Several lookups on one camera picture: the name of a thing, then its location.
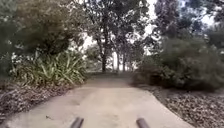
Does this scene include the brown leaf mulch ground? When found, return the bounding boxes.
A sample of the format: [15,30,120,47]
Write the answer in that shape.
[133,81,224,128]
[0,79,84,125]

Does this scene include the pale concrete path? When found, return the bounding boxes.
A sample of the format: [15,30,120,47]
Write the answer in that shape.
[0,73,196,128]

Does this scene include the wood of tall trees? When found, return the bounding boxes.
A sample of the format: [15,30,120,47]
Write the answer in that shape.
[71,0,224,74]

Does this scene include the long-leaved green plants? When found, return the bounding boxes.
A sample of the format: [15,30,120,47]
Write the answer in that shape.
[11,49,88,86]

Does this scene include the dark green bush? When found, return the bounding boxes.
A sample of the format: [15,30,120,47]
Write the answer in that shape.
[134,36,224,92]

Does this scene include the robot's own part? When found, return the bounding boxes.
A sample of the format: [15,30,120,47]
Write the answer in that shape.
[70,116,85,128]
[135,117,151,128]

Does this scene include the large dark green shrub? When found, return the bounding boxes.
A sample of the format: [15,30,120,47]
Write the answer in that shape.
[0,0,88,79]

